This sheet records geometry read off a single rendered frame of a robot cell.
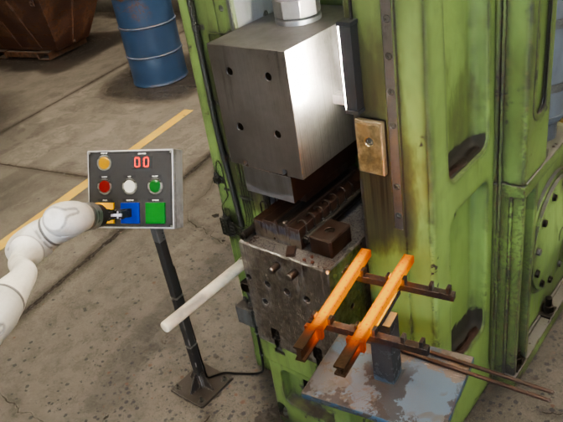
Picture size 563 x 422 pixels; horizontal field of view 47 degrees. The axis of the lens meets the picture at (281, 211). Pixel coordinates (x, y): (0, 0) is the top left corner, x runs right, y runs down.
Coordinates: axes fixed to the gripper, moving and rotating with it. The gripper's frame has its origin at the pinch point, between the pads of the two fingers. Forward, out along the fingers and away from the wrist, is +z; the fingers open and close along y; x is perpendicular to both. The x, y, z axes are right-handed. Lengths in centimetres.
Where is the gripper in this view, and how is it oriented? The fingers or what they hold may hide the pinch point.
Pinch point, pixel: (124, 213)
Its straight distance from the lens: 233.3
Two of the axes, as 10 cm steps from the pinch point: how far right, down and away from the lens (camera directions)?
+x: -0.1, -10.0, -0.4
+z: 2.7, -0.4, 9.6
